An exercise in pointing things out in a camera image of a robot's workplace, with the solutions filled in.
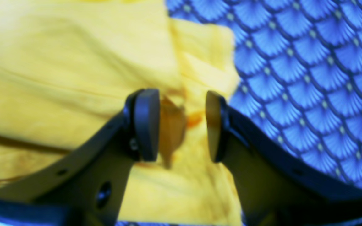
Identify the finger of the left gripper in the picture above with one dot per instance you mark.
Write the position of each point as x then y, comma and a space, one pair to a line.
86, 187
274, 188

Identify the yellow T-shirt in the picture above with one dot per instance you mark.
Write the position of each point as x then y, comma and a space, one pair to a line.
66, 67

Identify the blue patterned table cloth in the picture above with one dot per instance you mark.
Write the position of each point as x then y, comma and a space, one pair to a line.
300, 63

